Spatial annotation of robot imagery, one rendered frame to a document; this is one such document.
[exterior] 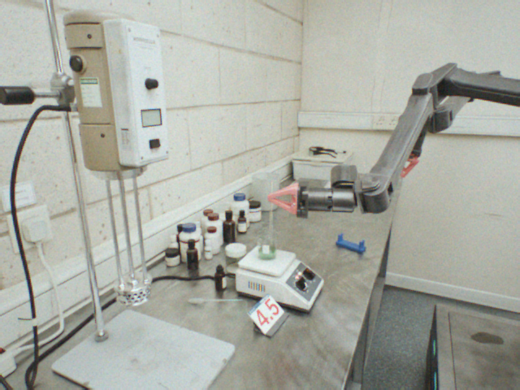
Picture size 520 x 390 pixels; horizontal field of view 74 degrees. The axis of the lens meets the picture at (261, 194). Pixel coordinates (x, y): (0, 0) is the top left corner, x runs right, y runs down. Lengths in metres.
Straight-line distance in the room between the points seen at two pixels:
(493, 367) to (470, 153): 1.20
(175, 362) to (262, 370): 0.17
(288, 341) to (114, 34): 0.64
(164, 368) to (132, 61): 0.54
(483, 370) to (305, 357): 0.84
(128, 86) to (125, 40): 0.06
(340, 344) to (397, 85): 1.71
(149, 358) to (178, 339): 0.07
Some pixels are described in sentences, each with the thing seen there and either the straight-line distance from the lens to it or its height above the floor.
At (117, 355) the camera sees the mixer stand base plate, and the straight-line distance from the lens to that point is 0.80.
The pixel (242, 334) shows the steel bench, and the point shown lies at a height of 0.75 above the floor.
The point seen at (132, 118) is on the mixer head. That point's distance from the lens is 0.53.
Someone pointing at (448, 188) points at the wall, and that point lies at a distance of 2.32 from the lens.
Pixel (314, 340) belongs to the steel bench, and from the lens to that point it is 0.80.
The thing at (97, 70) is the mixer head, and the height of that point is 1.29.
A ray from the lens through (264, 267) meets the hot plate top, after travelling 0.88.
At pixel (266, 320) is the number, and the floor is 0.76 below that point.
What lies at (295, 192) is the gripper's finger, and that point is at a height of 1.03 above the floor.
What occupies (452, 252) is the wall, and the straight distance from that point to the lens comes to 2.45.
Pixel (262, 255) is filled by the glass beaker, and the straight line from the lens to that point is 0.90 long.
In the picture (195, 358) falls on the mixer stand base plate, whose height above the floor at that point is 0.76.
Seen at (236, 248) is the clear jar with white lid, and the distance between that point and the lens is 1.00.
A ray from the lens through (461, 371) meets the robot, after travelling 1.45.
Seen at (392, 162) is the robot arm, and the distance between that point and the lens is 0.87.
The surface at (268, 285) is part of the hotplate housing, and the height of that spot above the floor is 0.80.
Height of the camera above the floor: 1.26
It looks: 17 degrees down
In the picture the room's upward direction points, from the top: straight up
